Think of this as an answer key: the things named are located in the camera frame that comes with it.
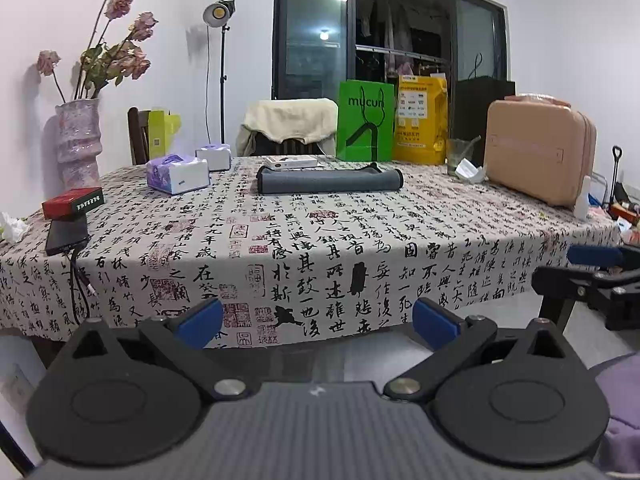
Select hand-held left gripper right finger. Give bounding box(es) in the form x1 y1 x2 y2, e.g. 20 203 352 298
383 297 567 403

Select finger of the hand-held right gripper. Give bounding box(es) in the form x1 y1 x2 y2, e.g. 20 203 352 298
531 266 627 312
567 245 640 267

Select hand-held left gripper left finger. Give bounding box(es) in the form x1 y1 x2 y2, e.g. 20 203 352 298
74 297 262 402

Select grey towel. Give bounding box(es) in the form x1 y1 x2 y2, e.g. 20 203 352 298
256 163 404 196

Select white bottle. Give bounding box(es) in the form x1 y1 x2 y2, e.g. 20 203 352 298
574 175 592 220

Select person's purple clothing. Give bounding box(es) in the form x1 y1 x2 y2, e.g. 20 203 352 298
588 353 640 477

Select pink suitcase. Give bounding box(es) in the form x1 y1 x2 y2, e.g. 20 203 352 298
484 93 598 208

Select calligraphy printed tablecloth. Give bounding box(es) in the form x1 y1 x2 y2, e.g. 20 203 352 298
0 154 626 350

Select crumpled white paper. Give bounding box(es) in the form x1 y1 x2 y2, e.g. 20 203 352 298
454 158 488 184

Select purple and white tissue box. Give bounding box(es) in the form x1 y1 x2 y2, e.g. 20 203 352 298
146 153 210 195

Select black power bank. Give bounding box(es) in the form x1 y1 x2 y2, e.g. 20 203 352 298
45 216 91 256

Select glass cup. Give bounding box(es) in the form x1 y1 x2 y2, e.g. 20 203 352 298
446 136 482 177

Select small white tissue box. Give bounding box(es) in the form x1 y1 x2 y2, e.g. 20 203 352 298
194 143 232 172

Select red box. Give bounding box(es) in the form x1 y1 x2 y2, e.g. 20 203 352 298
42 187 104 220

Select flat white box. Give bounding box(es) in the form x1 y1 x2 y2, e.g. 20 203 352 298
264 154 319 170

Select black box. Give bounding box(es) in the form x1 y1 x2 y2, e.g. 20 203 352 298
449 77 517 167

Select dark wooden chair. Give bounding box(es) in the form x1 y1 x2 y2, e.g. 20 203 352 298
127 106 152 166

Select yellow plastic bag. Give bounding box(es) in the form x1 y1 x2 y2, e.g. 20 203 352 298
392 74 449 166

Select crumpled white tissue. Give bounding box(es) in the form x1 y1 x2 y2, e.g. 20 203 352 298
0 211 29 242

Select green paper bag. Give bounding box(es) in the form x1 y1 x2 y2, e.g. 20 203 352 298
335 79 396 163

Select pink ceramic vase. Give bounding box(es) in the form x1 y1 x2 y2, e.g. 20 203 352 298
54 98 102 192

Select chair with cream cloth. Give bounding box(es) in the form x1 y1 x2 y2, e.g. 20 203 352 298
236 98 339 158

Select dried pink roses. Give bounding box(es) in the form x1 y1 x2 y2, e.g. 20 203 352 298
37 0 159 102

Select hanging clothes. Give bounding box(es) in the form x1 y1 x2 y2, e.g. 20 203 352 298
356 0 451 81

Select black framed glass door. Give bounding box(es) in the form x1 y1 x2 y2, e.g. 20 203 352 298
272 0 508 102

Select studio light on stand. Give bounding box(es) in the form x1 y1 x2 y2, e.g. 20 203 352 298
202 0 237 147

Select black shovel handle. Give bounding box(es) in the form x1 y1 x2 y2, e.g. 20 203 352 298
606 145 624 207

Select black cable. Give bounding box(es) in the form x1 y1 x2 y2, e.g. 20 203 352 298
64 246 102 323

